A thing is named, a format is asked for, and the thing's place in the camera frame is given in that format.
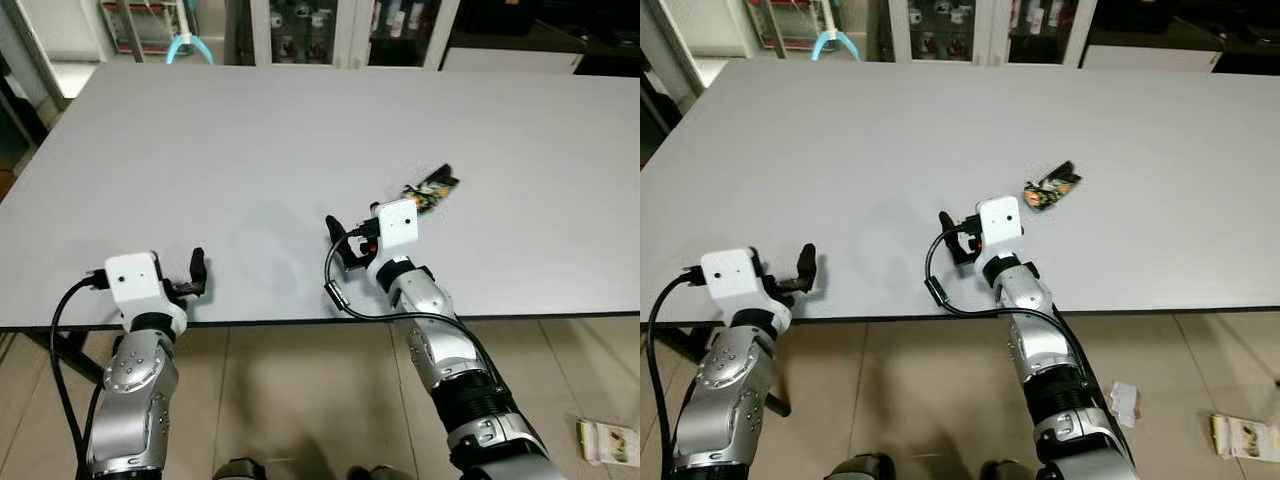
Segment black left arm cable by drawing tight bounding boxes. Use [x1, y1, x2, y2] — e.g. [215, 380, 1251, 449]
[48, 267, 113, 480]
[646, 264, 707, 480]

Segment crumpled white paper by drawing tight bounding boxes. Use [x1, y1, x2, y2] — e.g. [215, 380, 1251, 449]
[1107, 381, 1142, 430]

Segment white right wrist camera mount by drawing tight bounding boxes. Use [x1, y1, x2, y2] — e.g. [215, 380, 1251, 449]
[366, 198, 420, 286]
[974, 195, 1027, 279]

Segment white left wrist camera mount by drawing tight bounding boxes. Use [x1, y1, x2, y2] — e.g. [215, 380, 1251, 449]
[104, 251, 188, 332]
[699, 247, 791, 327]

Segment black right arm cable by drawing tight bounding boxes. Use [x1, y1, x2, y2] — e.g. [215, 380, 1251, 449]
[321, 240, 513, 401]
[924, 228, 1093, 386]

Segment black left robot foot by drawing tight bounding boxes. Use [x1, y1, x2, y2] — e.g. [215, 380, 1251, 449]
[212, 457, 267, 480]
[821, 454, 897, 480]

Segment flat white box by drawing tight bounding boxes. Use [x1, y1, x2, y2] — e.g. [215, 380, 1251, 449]
[440, 45, 585, 74]
[1080, 43, 1223, 73]

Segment dark printed snack wrapper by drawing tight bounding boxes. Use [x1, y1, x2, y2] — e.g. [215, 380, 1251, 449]
[1023, 159, 1084, 212]
[401, 166, 462, 214]

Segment white glass door cabinet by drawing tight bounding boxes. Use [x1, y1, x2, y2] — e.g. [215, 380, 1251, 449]
[888, 0, 1101, 70]
[248, 0, 463, 72]

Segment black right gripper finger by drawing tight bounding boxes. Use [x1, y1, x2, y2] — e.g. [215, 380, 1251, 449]
[937, 209, 964, 266]
[325, 214, 354, 268]

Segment pale printed snack packet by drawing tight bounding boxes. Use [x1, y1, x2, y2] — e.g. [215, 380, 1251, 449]
[1209, 412, 1280, 464]
[576, 419, 641, 467]

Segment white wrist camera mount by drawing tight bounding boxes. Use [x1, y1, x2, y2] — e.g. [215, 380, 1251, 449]
[366, 198, 420, 286]
[699, 247, 791, 327]
[974, 195, 1027, 279]
[104, 251, 188, 332]

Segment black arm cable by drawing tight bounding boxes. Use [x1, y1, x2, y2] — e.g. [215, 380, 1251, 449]
[924, 228, 1093, 386]
[48, 267, 113, 480]
[646, 264, 707, 480]
[321, 240, 513, 401]

